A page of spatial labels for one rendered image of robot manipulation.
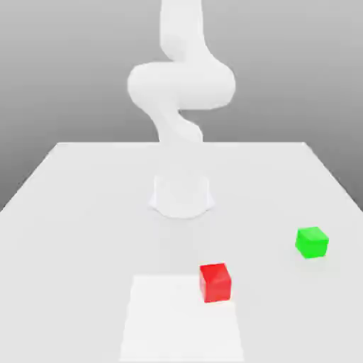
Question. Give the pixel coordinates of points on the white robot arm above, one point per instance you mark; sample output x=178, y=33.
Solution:
x=181, y=85

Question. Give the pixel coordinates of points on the small red cube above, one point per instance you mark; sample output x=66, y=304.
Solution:
x=215, y=283

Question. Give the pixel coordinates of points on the small green cube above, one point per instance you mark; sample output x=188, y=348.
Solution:
x=312, y=243

